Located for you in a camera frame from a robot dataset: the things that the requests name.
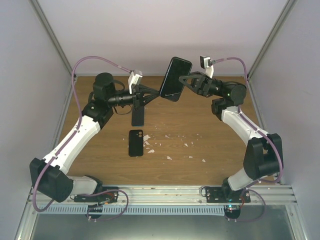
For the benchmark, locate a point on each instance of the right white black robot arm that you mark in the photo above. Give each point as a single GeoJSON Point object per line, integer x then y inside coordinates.
{"type": "Point", "coordinates": [263, 155]}

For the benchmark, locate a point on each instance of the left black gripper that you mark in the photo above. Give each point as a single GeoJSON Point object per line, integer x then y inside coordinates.
{"type": "Point", "coordinates": [138, 95]}

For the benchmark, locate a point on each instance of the grey slotted cable duct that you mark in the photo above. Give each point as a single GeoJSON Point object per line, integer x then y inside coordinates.
{"type": "Point", "coordinates": [80, 209]}

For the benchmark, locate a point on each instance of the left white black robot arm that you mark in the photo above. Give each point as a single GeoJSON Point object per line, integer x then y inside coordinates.
{"type": "Point", "coordinates": [49, 175]}

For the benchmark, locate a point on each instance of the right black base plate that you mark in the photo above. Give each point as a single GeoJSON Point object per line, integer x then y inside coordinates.
{"type": "Point", "coordinates": [216, 195]}

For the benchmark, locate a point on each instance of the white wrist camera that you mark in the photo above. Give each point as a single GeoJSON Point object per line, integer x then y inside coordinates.
{"type": "Point", "coordinates": [134, 79]}
{"type": "Point", "coordinates": [207, 64]}

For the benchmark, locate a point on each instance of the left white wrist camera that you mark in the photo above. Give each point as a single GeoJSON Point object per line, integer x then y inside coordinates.
{"type": "Point", "coordinates": [134, 79]}

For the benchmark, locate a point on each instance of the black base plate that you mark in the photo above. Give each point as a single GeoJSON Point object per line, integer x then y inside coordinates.
{"type": "Point", "coordinates": [216, 195]}
{"type": "Point", "coordinates": [110, 197]}

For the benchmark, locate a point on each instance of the white debris pile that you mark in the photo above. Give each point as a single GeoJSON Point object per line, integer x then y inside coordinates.
{"type": "Point", "coordinates": [149, 141]}

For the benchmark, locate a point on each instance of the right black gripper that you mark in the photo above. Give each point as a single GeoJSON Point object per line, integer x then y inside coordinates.
{"type": "Point", "coordinates": [202, 83]}

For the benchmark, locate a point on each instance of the aluminium front rail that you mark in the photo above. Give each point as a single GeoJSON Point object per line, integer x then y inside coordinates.
{"type": "Point", "coordinates": [189, 195]}

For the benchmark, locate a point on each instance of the aluminium corner post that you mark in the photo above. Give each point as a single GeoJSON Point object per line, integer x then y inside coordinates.
{"type": "Point", "coordinates": [284, 13]}
{"type": "Point", "coordinates": [51, 34]}

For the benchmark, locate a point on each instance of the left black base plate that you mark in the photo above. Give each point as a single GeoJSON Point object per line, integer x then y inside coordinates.
{"type": "Point", "coordinates": [110, 197]}

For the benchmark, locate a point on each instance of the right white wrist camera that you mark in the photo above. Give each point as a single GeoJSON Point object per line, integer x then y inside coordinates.
{"type": "Point", "coordinates": [207, 64]}

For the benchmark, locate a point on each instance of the left aluminium corner post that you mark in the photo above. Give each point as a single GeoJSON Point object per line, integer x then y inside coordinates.
{"type": "Point", "coordinates": [51, 34]}

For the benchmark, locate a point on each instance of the bare black phone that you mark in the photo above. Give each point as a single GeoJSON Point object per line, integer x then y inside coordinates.
{"type": "Point", "coordinates": [138, 116]}

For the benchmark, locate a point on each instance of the right aluminium corner post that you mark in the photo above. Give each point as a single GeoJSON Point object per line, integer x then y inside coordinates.
{"type": "Point", "coordinates": [284, 13]}

